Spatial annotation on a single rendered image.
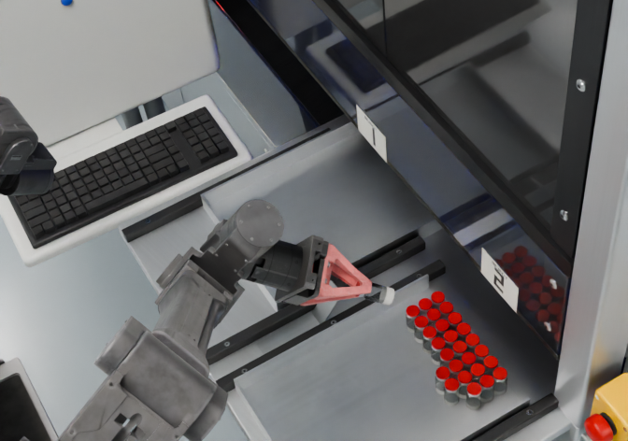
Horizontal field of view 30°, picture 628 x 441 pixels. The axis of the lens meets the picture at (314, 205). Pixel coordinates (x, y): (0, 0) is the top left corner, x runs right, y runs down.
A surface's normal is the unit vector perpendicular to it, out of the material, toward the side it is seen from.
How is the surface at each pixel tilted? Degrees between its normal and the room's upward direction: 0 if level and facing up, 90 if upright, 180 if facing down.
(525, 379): 0
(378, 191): 0
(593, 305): 90
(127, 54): 90
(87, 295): 0
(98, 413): 40
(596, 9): 90
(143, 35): 90
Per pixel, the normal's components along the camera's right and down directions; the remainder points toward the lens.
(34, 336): -0.08, -0.62
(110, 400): 0.13, -0.02
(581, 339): -0.86, 0.44
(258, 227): 0.39, -0.36
